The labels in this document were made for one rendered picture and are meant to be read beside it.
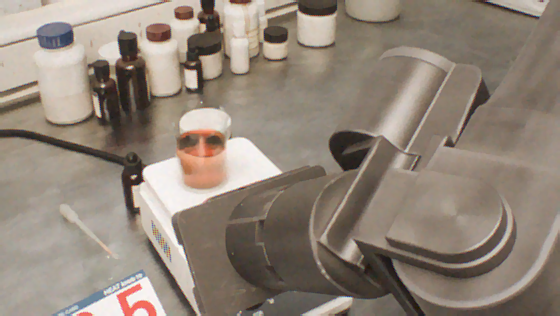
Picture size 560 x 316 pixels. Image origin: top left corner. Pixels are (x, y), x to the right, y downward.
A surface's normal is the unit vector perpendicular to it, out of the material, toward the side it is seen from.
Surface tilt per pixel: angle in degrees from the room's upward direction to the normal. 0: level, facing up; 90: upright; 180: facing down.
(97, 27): 90
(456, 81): 31
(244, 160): 0
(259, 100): 0
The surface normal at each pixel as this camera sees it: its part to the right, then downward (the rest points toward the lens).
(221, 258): 0.37, -0.19
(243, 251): -0.89, 0.21
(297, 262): -0.80, 0.42
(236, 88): -0.02, -0.85
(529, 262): -0.50, -0.64
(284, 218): -0.90, -0.30
